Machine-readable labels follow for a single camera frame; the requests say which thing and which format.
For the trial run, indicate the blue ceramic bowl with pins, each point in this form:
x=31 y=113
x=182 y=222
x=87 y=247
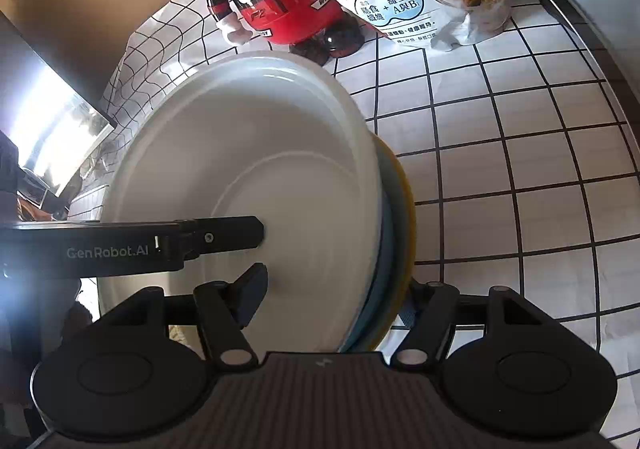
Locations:
x=388 y=249

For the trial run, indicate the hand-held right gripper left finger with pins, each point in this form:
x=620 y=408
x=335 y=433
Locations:
x=252 y=291

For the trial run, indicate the white paper bowl orange label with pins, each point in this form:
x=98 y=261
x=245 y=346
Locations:
x=240 y=154

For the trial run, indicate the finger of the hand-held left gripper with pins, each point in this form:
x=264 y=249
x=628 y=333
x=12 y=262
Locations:
x=225 y=235

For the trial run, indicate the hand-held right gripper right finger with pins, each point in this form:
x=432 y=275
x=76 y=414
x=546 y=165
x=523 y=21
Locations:
x=430 y=316

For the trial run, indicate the black monitor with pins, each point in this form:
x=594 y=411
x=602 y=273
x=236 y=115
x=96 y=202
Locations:
x=45 y=129

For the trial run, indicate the white checked tablecloth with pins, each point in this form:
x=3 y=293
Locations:
x=500 y=154

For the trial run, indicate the white bowl yellow rim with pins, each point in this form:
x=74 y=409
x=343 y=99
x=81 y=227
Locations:
x=408 y=229

